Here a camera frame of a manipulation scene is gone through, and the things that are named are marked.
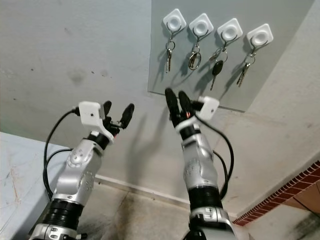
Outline oval metal ring keychain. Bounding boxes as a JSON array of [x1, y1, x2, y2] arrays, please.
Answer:
[[188, 41, 203, 71]]

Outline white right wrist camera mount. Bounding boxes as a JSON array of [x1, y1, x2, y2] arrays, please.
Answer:
[[174, 96, 221, 130]]

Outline white square wall hook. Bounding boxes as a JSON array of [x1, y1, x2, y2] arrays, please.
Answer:
[[217, 18, 244, 45], [188, 13, 215, 40], [246, 23, 274, 49], [162, 8, 187, 35]]

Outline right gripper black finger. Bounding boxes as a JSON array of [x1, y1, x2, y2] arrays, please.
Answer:
[[164, 87, 180, 123], [177, 91, 193, 121]]

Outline grey wall board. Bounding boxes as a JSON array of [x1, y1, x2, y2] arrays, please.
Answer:
[[147, 0, 316, 113]]

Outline silver key bunch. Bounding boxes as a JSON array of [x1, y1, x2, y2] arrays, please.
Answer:
[[236, 50, 257, 89]]

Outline silver keys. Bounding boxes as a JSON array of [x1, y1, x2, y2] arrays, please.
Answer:
[[164, 33, 177, 74]]

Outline red brick edging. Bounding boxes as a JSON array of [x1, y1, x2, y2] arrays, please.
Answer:
[[232, 160, 320, 227]]

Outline white plastic square table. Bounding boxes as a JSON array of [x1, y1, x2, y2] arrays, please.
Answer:
[[0, 131, 71, 240]]

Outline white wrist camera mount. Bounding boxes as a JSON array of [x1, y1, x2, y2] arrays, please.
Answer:
[[174, 96, 221, 130], [78, 101, 112, 136]]

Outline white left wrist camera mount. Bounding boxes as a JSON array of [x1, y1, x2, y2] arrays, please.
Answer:
[[78, 101, 112, 136]]

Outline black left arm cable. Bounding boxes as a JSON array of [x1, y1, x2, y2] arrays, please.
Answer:
[[43, 109, 81, 201]]

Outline black head car key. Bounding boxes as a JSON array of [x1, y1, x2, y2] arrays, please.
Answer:
[[209, 46, 229, 92]]

